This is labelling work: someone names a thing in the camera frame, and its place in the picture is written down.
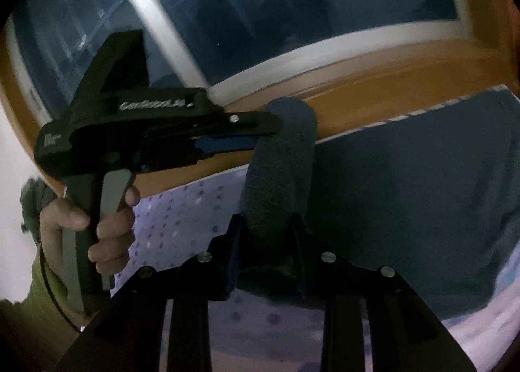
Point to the dark glass window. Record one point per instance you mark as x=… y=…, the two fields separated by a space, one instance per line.
x=284 y=10

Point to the purple dotted blanket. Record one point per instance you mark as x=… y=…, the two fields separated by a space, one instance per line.
x=183 y=213

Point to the wooden window frame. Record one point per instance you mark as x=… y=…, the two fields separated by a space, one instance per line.
x=365 y=71

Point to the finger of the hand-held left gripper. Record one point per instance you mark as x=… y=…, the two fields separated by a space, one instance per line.
x=223 y=145
x=252 y=122

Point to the dark shaggy bundle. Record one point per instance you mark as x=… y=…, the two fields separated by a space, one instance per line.
x=32 y=201

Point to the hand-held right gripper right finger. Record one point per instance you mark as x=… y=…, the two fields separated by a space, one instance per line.
x=300 y=258

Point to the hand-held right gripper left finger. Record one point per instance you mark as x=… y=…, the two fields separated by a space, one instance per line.
x=231 y=274

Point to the blue-grey garment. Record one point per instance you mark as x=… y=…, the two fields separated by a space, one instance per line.
x=406 y=193

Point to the person's left hand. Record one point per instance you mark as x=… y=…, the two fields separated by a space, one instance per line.
x=113 y=230

